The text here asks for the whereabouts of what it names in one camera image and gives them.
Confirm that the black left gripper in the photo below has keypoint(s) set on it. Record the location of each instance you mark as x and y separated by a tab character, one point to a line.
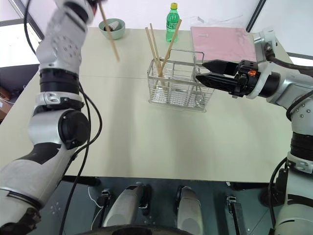
98	1

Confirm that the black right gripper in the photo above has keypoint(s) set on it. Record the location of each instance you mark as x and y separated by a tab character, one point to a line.
244	78

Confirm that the wooden chopstick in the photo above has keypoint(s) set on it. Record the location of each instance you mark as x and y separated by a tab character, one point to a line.
171	46
156	49
111	39

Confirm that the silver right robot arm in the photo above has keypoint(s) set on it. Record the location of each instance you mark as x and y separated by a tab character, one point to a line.
300	115

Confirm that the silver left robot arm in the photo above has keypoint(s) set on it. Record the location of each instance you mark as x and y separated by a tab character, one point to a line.
58	49

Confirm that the metal spoon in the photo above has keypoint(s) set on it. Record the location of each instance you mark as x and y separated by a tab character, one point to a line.
198	98

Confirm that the white paper cup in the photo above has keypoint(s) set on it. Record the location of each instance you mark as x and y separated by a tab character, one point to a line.
114	25

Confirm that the pink folded cloth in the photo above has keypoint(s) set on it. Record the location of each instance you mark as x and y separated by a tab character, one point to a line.
220	44

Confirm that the pale green bowl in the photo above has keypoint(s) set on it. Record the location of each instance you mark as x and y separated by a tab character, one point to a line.
117	34

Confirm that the green plastic bottle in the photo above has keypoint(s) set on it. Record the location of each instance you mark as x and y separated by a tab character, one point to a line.
172	24

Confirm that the brown cardboard box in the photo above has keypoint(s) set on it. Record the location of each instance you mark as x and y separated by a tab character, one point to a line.
3	102

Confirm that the grey robot right foot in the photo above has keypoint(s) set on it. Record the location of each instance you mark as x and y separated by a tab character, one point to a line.
189	210

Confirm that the grey robot foot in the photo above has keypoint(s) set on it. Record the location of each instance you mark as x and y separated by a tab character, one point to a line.
189	210
124	208

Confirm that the grey robot left foot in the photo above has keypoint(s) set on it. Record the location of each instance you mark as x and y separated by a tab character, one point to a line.
124	208

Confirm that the dark round base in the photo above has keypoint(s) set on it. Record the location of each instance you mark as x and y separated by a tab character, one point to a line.
132	230

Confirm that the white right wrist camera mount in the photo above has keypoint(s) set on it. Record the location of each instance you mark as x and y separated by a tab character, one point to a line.
262	41

